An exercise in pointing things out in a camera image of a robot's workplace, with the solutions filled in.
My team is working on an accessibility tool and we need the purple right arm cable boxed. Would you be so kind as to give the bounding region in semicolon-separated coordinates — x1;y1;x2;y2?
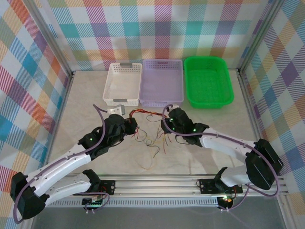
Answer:
162;104;281;212

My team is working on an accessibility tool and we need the green plastic basket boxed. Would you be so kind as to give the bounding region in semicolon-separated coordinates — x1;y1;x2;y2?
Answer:
183;56;234;110

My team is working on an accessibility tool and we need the aluminium table side rail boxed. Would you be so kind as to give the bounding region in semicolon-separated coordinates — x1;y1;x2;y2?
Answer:
22;70;76;229
237;68;296;229

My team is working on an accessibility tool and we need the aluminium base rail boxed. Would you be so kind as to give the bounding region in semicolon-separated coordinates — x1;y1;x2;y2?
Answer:
47;173;289;199

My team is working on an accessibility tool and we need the white plastic basket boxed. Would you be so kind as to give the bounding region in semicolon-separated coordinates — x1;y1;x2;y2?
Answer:
102;62;143;107

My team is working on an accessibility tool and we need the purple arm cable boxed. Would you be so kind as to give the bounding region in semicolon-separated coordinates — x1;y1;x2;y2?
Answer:
13;104;112;225
162;104;281;212

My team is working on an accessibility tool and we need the purple plastic basket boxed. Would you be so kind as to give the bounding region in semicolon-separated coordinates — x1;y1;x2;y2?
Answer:
139;59;184;108

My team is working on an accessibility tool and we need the thin wire bundle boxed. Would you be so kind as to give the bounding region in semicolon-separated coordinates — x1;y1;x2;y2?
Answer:
128;107;173;158

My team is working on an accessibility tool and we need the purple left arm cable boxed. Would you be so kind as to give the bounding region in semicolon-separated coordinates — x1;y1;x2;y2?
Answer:
13;104;112;225

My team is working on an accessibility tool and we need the aluminium frame post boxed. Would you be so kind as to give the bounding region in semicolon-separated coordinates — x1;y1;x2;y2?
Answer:
22;0;75;77
236;0;286;74

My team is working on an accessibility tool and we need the slotted grey cable duct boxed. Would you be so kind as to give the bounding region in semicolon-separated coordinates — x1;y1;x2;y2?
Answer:
45;199;220;208

